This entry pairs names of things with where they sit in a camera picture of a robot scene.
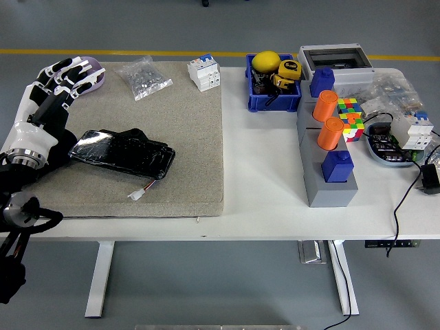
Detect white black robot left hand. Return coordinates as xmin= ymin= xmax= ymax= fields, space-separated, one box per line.
xmin=7 ymin=56 xmax=107 ymax=162

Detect glossy black panel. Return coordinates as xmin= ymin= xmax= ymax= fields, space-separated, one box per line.
xmin=67 ymin=127 xmax=177 ymax=180

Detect black table control panel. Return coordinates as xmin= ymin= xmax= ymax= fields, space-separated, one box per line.
xmin=364 ymin=239 xmax=421 ymax=249

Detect purple dish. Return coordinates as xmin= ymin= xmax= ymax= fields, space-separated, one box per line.
xmin=77 ymin=56 xmax=107 ymax=94

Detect clear bag of metal parts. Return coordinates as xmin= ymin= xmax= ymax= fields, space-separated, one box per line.
xmin=113 ymin=55 xmax=174 ymax=102

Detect grey-brown mat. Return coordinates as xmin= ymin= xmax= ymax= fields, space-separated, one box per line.
xmin=0 ymin=60 xmax=226 ymax=221

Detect white circuit breaker blue lever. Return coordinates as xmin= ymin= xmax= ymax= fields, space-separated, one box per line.
xmin=389 ymin=111 xmax=435 ymax=151
xmin=186 ymin=52 xmax=222 ymax=93

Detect white table leg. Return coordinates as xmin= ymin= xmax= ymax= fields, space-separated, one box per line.
xmin=327 ymin=240 xmax=360 ymax=317
xmin=84 ymin=241 xmax=116 ymax=319

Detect dark hand tool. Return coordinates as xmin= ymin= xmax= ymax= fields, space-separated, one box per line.
xmin=252 ymin=67 xmax=276 ymax=96

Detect yellow ball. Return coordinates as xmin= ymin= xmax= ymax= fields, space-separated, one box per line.
xmin=251 ymin=50 xmax=282 ymax=74

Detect blue plastic bin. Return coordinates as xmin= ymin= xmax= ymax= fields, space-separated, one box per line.
xmin=244 ymin=52 xmax=303 ymax=112

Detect yellow tape measure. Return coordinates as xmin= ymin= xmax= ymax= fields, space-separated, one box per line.
xmin=277 ymin=58 xmax=302 ymax=81
xmin=269 ymin=72 xmax=294 ymax=91

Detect blue block with knob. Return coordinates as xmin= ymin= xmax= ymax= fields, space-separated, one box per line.
xmin=320 ymin=150 xmax=355 ymax=184
xmin=309 ymin=67 xmax=336 ymax=98

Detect orange cylinder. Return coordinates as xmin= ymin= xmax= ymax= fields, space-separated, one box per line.
xmin=316 ymin=116 xmax=345 ymax=151
xmin=311 ymin=89 xmax=340 ymax=123

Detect grey block holder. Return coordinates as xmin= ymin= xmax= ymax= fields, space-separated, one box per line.
xmin=296 ymin=91 xmax=360 ymax=208

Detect metal floor socket plate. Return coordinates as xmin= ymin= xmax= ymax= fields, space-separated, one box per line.
xmin=296 ymin=240 xmax=328 ymax=265

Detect multicolour puzzle cube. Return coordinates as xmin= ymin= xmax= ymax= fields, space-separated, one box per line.
xmin=335 ymin=97 xmax=366 ymax=144

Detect blue-grey dish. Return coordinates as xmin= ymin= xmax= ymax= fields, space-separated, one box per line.
xmin=364 ymin=121 xmax=428 ymax=168

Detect dark circuit modules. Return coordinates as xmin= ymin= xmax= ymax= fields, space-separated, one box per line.
xmin=368 ymin=124 xmax=414 ymax=163

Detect clear bags of small parts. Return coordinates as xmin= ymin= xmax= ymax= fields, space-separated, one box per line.
xmin=356 ymin=71 xmax=440 ymax=166

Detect black power adapter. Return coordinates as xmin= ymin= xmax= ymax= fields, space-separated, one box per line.
xmin=415 ymin=163 xmax=440 ymax=196

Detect white connector plug with wires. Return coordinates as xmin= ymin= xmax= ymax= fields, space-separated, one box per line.
xmin=126 ymin=178 xmax=161 ymax=201

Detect grey electrical enclosure box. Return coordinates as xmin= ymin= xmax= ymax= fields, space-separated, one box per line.
xmin=296 ymin=43 xmax=375 ymax=96

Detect black floor cable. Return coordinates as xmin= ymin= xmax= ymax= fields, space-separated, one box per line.
xmin=322 ymin=240 xmax=353 ymax=330

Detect black adapter cord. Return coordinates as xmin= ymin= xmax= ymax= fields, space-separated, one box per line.
xmin=385 ymin=143 xmax=440 ymax=259

